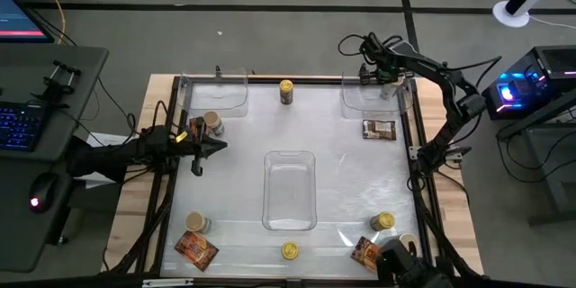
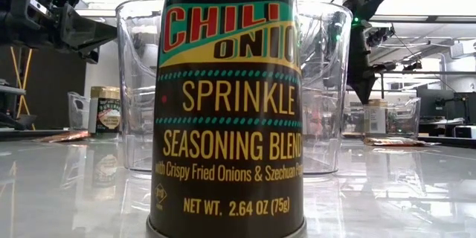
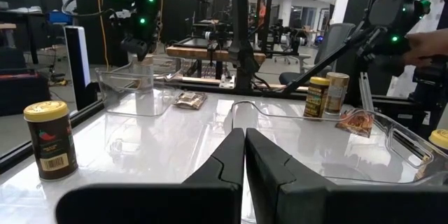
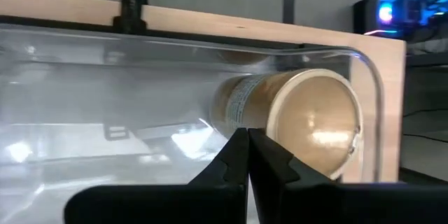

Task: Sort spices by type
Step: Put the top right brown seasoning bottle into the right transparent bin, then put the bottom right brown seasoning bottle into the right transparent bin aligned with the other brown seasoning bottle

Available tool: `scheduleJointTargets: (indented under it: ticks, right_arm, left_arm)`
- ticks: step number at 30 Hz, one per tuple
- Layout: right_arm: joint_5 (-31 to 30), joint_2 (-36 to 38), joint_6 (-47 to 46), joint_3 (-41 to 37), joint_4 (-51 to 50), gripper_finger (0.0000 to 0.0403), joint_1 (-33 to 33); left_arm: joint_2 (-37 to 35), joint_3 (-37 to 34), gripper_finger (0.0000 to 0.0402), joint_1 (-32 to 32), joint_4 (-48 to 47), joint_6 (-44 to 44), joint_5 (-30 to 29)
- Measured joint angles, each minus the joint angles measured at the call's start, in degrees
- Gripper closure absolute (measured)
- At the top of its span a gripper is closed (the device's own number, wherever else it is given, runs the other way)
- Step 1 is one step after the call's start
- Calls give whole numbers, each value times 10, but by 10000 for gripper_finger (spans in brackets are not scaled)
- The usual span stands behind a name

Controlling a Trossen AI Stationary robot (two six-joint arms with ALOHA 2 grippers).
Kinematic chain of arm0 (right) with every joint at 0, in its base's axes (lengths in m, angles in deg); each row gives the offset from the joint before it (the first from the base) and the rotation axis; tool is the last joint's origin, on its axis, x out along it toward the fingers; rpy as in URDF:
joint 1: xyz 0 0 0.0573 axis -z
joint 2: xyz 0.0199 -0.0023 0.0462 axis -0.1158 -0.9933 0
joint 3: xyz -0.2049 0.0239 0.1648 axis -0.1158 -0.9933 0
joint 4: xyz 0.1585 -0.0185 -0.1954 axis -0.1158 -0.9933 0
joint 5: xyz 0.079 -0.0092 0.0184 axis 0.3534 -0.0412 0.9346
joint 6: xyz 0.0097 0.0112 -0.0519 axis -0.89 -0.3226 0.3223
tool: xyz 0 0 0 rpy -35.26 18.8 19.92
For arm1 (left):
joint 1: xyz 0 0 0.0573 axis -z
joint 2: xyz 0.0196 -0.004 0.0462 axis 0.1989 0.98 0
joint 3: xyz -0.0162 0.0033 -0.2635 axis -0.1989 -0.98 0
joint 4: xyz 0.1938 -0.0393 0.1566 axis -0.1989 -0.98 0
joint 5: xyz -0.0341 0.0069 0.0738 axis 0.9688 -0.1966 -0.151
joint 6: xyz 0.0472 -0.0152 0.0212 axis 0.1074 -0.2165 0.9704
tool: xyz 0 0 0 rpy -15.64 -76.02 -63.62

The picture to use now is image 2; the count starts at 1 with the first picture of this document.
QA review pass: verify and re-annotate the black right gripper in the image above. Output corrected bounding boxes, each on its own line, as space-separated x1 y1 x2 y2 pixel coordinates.
347 20 396 105

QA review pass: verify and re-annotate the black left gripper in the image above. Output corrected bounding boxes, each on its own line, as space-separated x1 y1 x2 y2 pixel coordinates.
0 0 118 65

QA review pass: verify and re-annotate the tan-lid seasoning jar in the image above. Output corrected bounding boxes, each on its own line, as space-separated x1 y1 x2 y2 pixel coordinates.
363 98 388 135
88 86 122 135

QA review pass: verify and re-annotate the dark brown spice packet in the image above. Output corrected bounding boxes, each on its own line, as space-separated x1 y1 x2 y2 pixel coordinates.
362 136 442 147

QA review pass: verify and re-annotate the large clear plastic bin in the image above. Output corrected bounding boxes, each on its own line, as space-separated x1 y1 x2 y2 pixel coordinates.
115 0 353 176

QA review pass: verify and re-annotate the orange spice packet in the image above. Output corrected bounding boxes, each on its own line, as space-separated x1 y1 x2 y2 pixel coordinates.
33 130 90 144

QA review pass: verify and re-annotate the yellow-lid chili onion spice jar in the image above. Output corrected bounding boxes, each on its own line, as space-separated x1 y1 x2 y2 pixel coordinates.
146 0 308 238

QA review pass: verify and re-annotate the small clear plastic bin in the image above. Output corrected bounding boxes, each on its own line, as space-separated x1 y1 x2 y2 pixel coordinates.
344 97 422 139
67 91 120 133

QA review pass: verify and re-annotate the black monitor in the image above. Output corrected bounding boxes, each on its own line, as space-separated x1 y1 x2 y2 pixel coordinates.
416 88 476 124

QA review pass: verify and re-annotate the yellow cable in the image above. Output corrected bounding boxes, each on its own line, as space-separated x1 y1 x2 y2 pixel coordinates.
10 46 37 131

